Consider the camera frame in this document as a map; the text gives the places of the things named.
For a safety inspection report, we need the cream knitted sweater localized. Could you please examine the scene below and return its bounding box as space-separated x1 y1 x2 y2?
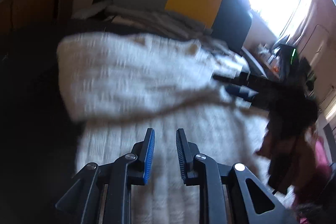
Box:
56 31 297 224

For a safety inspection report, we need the wooden desk with clutter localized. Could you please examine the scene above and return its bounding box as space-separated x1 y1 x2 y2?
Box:
252 44 280 78

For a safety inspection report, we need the pink fringed garment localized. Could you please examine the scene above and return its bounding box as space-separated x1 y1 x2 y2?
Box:
292 134 335 223

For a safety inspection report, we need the grey cloth on bed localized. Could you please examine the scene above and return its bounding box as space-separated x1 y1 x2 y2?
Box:
105 5 234 57

